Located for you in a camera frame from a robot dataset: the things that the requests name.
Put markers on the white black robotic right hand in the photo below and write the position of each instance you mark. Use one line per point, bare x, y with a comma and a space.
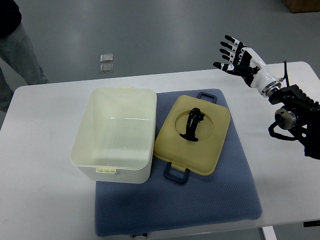
244, 62

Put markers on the yellow box lid with handle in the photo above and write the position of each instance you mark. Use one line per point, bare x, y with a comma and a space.
192, 136

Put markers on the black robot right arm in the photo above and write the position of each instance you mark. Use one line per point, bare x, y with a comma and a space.
298, 119

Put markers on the brown cardboard box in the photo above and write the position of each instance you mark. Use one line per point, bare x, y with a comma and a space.
302, 6

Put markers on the white storage box body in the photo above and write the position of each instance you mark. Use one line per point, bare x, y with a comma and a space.
116, 135

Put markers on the blue grey cushion mat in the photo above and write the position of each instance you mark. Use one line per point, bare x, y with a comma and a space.
227, 195

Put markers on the upper metal floor plate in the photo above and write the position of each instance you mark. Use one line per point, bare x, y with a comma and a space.
106, 57

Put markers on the white table leg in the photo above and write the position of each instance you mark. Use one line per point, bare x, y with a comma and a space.
268, 233

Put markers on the person in grey trousers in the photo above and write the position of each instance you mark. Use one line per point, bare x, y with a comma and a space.
16, 48

